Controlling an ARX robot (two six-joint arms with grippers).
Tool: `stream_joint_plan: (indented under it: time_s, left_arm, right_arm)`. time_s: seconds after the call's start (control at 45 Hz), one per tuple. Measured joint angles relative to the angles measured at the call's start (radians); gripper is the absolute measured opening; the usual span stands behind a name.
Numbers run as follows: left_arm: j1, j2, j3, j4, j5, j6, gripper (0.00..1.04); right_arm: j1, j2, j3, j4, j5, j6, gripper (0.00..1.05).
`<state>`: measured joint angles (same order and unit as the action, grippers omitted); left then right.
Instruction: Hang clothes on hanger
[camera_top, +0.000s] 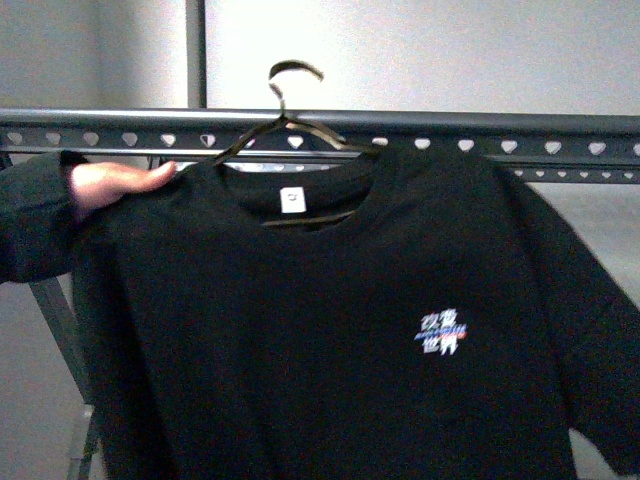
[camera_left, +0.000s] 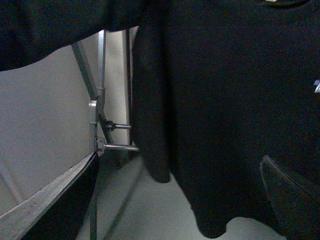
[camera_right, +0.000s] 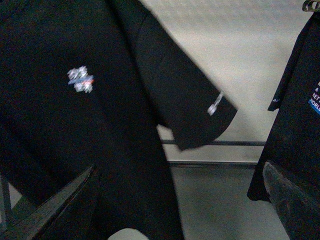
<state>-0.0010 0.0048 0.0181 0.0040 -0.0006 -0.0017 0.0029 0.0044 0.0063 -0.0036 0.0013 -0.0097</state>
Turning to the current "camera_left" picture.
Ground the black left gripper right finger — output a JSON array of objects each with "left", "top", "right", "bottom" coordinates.
[{"left": 259, "top": 155, "right": 320, "bottom": 240}]

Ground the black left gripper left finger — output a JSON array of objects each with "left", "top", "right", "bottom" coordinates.
[{"left": 0, "top": 152, "right": 98, "bottom": 240}]

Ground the black t-shirt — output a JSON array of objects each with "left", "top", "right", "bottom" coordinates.
[{"left": 0, "top": 0, "right": 320, "bottom": 239}]

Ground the metal clothes rack frame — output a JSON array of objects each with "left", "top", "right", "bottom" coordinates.
[{"left": 71, "top": 30, "right": 142, "bottom": 240}]

